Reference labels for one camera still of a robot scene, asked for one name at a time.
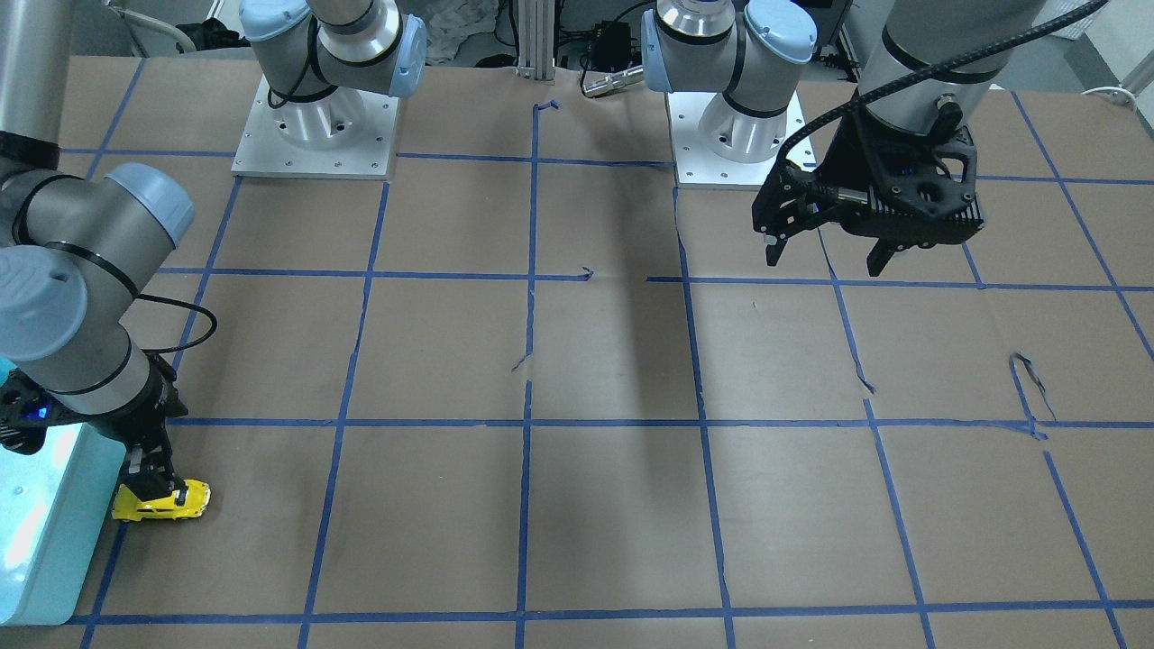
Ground silver cylindrical tool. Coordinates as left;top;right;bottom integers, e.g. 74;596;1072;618
580;65;646;99

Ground light blue plastic bin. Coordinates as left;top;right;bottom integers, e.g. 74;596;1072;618
0;356;129;626

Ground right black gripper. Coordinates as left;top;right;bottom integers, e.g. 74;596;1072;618
3;353;188;506

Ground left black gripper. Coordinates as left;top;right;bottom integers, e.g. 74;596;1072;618
754;114;986;277

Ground black power adapter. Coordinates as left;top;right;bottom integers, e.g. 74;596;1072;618
589;21;632;70

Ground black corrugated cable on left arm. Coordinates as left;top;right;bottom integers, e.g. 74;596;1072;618
775;0;1110;172

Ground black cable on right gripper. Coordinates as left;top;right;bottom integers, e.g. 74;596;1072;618
135;296;219;355

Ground yellow beetle toy car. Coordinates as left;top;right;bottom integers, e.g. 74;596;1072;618
111;478;213;522

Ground aluminium frame post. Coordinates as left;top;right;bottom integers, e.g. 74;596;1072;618
515;0;556;85

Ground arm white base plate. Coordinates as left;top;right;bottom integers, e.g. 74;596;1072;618
231;79;403;180
666;92;805;191

